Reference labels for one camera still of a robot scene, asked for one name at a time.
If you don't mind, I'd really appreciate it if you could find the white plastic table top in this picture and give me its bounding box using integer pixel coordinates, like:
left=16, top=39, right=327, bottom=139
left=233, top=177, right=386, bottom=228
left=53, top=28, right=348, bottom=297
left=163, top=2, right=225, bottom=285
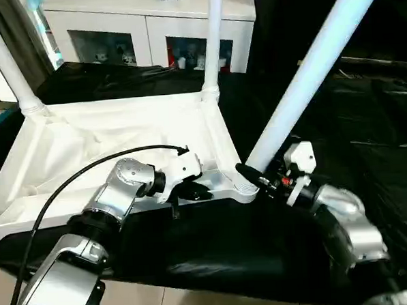
left=0, top=87, right=264, bottom=246

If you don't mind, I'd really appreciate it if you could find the white plastic table leg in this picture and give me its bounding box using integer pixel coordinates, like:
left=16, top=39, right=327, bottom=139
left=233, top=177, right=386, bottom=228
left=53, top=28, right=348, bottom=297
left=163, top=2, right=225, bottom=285
left=227, top=0, right=398, bottom=197
left=196, top=0, right=232, bottom=105
left=0, top=0, right=51, bottom=120

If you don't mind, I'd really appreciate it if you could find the black work surface mat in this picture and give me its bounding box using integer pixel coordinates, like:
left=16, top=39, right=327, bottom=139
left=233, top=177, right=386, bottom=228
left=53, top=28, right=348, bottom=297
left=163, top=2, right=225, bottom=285
left=0, top=44, right=407, bottom=305

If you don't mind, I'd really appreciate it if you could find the long dark metal rod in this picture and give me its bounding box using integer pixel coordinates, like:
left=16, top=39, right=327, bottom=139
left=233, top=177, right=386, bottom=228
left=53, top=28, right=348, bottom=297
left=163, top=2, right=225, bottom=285
left=339, top=53, right=407, bottom=70

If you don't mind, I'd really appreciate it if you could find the black backdrop cloth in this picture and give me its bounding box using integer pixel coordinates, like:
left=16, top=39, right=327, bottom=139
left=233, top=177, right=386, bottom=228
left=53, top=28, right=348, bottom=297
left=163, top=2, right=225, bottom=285
left=245, top=0, right=407, bottom=76

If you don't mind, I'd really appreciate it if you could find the white glass-door cabinet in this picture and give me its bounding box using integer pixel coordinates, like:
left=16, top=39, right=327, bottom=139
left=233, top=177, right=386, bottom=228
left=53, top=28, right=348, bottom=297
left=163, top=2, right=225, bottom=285
left=41, top=0, right=261, bottom=85

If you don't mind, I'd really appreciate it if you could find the white teal patterned curtain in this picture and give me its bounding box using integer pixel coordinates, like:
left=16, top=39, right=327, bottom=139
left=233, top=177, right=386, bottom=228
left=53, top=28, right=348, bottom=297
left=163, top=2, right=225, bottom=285
left=25, top=0, right=66, bottom=72

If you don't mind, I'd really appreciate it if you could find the grey curtain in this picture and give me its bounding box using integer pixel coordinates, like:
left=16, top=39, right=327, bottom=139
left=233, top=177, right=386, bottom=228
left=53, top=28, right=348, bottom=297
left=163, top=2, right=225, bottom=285
left=0, top=0, right=57, bottom=87

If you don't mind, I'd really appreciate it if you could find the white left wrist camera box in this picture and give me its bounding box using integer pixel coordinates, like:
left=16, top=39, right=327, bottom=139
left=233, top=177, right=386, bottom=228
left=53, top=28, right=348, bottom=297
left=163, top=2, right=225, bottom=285
left=153, top=148, right=206, bottom=206

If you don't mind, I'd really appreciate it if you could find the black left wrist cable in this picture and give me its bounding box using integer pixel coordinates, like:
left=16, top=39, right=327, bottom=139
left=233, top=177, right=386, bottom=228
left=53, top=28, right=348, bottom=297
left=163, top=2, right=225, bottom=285
left=0, top=143, right=199, bottom=305

